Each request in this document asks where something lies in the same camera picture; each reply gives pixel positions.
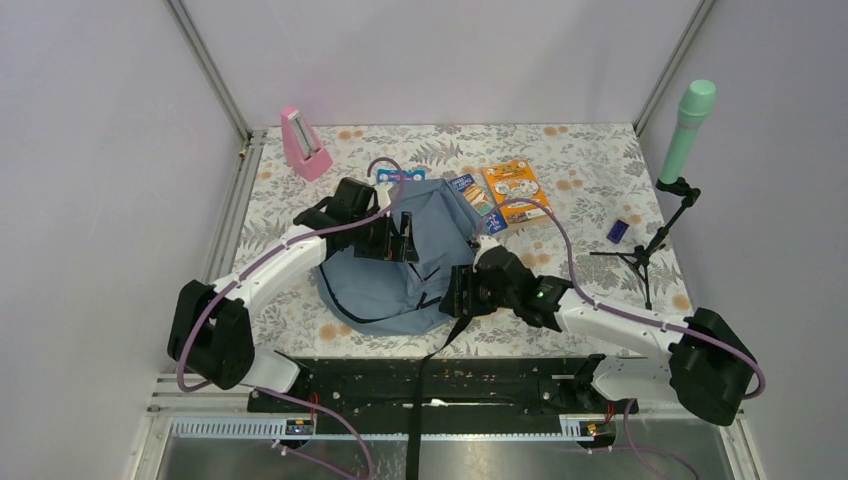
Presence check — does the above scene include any blue round package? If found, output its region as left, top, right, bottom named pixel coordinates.
left=376, top=169, right=426, bottom=184

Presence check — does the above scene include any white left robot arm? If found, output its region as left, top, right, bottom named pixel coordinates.
left=167, top=177, right=417, bottom=411

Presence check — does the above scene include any blue student backpack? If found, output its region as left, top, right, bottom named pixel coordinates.
left=315, top=177, right=488, bottom=480

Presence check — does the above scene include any black tripod stand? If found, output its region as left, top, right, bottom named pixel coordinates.
left=589, top=177, right=701, bottom=310

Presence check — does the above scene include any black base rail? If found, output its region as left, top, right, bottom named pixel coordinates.
left=248, top=354, right=641, bottom=439

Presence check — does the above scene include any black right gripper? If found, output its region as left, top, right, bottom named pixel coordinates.
left=438, top=264, right=518, bottom=317

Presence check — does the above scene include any pink metronome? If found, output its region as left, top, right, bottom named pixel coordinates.
left=281, top=106, right=333, bottom=182

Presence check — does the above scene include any orange book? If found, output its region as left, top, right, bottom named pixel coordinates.
left=481, top=159, right=550, bottom=227

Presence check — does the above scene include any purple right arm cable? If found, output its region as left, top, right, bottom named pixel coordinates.
left=471, top=197, right=768, bottom=480

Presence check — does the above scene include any purple toy brick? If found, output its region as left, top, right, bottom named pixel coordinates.
left=606, top=219, right=630, bottom=244

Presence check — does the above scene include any mint green microphone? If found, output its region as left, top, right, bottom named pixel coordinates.
left=658, top=79, right=717, bottom=185

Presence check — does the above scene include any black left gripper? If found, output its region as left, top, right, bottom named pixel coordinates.
left=350, top=209, right=417, bottom=262

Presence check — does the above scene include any floral tablecloth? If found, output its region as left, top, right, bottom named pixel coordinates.
left=234, top=123, right=692, bottom=358

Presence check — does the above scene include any blue treehouse book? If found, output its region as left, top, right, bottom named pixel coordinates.
left=448, top=174, right=508, bottom=235

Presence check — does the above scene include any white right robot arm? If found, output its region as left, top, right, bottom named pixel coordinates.
left=439, top=246, right=760, bottom=426

